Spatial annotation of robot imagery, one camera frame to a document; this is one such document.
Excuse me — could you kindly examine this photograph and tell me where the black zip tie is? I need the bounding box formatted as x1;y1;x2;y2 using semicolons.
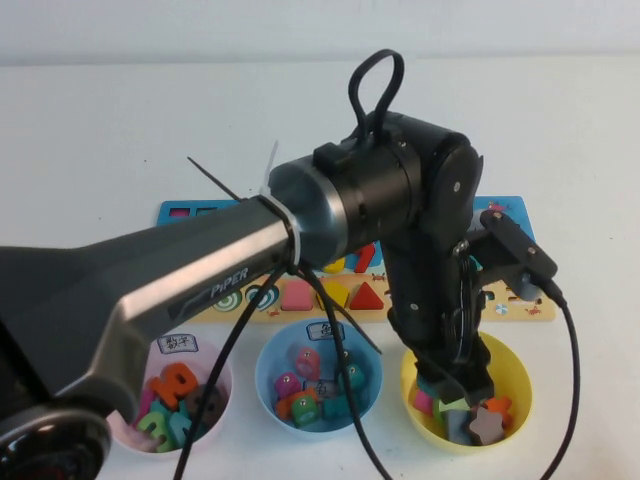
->
187;156;251;204

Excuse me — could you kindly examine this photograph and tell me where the green wooden number three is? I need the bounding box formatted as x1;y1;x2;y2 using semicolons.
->
137;413;176;454

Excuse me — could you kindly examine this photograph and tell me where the black hanging cable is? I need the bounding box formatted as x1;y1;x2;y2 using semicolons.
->
172;267;286;480
303;267;399;480

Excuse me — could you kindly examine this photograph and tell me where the teal green wooden fish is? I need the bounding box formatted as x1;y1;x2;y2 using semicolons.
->
344;364;371;394

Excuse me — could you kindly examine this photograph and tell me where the orange wooden plus sign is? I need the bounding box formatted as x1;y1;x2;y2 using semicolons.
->
484;396;514;431

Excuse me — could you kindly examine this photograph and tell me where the pink wooden trapezoid piece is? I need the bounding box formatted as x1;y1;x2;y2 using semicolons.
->
280;280;312;312

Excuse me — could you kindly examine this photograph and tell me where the black camera cable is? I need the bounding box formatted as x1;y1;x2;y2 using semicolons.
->
537;279;582;480

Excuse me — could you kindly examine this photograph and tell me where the brown wooden number eight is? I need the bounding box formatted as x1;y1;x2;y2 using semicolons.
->
187;383;227;426

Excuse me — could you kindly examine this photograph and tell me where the teal wooden number four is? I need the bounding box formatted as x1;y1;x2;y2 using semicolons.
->
167;412;195;449

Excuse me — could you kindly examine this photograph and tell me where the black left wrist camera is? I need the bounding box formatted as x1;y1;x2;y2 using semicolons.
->
469;208;559;304

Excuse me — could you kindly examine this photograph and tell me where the yellow plastic bowl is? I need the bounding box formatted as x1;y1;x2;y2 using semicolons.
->
399;332;534;455

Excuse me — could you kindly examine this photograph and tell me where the yellow wooden pentagon piece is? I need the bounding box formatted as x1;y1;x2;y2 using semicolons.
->
315;280;351;310

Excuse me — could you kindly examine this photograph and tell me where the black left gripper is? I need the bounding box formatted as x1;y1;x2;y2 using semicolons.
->
385;247;496;402

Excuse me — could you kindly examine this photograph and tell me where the green wooden round piece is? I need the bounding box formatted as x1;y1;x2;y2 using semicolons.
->
432;397;471;424

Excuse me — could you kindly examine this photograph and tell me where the white zip tie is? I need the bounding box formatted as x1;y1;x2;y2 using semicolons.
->
255;139;305;267

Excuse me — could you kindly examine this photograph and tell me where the teal wooden heart piece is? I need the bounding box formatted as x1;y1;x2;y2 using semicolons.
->
417;374;441;401

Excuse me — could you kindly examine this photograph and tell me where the paper label on pink bowl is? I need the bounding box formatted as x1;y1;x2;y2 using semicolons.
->
157;333;199;355

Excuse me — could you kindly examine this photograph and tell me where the blue plastic bowl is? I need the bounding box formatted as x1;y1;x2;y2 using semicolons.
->
254;318;385;442

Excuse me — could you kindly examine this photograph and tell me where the orange wooden number ten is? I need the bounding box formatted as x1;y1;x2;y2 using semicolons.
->
149;363;196;412

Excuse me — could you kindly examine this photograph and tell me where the black looped cable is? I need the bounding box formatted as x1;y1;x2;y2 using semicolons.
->
348;48;405;144

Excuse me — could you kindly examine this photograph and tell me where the pink plastic bowl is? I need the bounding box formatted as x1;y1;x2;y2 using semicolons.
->
107;334;235;454

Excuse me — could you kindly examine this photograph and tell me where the grey wooden block piece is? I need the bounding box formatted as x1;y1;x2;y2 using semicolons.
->
444;410;474;445

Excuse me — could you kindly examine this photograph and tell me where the colourful wooden number puzzle board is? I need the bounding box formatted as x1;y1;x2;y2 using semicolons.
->
157;195;557;325

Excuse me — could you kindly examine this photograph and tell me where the red wooden number seven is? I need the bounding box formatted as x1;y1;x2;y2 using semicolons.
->
352;242;377;270

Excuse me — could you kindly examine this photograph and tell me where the pink wooden fish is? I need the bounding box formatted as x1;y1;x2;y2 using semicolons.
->
294;347;321;381

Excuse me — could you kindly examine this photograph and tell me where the red wooden triangle piece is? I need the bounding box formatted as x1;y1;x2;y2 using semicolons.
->
348;281;385;311

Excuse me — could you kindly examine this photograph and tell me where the paper label on blue bowl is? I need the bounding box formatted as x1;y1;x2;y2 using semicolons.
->
306;320;345;342

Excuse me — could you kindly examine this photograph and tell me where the orange wooden fish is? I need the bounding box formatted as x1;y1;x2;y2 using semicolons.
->
274;388;319;421

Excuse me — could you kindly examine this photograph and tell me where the magenta wooden fish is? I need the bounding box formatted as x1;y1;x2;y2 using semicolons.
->
273;372;301;401

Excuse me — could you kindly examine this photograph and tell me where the pink wooden square piece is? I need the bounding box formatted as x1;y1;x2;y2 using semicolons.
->
412;389;435;416

